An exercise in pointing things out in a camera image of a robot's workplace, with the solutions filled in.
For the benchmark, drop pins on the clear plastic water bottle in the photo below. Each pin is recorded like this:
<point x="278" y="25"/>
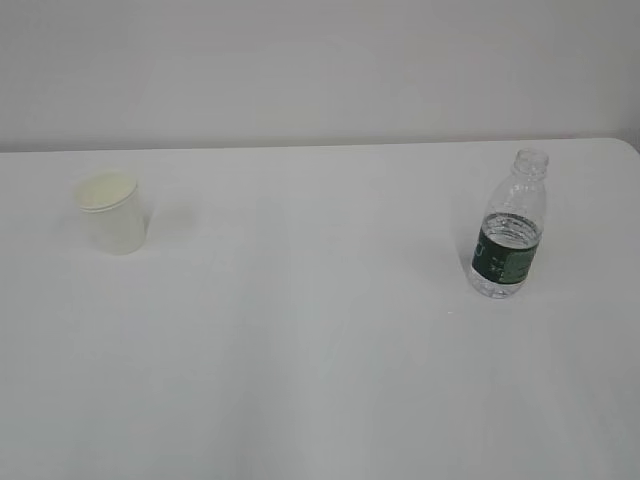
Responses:
<point x="511" y="228"/>

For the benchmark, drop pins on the white paper cup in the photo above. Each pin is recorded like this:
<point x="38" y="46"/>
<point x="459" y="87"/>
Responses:
<point x="112" y="211"/>

